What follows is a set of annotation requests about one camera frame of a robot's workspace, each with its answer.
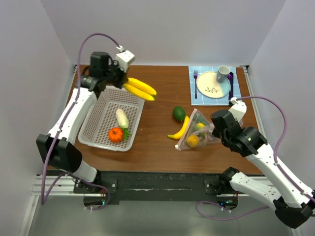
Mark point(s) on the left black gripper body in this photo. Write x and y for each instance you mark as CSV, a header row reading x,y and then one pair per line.
x,y
114,75

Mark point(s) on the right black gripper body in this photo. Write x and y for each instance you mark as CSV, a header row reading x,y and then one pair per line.
x,y
223,138

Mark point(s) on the yellow fake banana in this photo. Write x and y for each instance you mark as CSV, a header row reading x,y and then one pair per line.
x,y
140,89

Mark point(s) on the clear zip top bag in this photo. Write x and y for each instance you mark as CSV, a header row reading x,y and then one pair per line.
x,y
208,139

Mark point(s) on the yellow orange fake pear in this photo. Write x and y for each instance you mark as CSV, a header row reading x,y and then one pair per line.
x,y
192,140

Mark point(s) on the white fake radish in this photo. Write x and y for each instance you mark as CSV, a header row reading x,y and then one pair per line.
x,y
123,123

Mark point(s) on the green fake vegetable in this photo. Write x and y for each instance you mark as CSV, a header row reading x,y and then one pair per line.
x,y
179,114

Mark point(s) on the yellow fake fruit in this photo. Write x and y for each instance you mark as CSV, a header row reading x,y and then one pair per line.
x,y
181,132

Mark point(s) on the white perforated plastic basket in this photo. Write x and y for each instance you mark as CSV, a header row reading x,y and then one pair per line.
x,y
102,117

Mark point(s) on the orange fake fruit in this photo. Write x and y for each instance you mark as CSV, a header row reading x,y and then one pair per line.
x,y
116,135

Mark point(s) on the dark green fake cucumber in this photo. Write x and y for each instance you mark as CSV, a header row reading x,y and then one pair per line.
x,y
200,119

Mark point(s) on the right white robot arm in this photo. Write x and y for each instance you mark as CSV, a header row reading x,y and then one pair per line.
x,y
288,197

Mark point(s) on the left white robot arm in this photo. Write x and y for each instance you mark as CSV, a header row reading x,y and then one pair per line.
x,y
57,148

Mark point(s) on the yellow green fake lemon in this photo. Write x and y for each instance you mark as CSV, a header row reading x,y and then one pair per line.
x,y
197,128

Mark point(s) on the blue checkered placemat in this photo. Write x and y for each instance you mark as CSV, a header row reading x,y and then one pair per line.
x,y
206,101

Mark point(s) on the cream and blue plate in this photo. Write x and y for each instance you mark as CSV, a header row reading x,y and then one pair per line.
x,y
209,87

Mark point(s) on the purple plastic spoon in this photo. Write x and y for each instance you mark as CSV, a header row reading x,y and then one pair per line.
x,y
230,85

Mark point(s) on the purple plastic knife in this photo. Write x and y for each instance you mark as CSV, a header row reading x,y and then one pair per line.
x,y
231,79

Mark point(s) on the grey mug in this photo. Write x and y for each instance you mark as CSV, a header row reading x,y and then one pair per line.
x,y
222,73

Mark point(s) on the purple plastic fork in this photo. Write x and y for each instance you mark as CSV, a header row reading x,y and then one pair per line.
x,y
195,75

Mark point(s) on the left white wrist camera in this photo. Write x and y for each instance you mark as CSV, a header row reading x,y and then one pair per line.
x,y
124,59

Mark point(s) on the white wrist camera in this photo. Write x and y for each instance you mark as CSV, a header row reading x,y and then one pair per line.
x,y
124,59
238,109

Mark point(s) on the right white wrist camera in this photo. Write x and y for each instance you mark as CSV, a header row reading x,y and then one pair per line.
x,y
238,109

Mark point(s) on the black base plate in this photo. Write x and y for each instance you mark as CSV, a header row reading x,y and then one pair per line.
x,y
151,186

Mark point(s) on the front aluminium rail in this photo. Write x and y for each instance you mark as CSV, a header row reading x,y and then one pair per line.
x,y
65,185

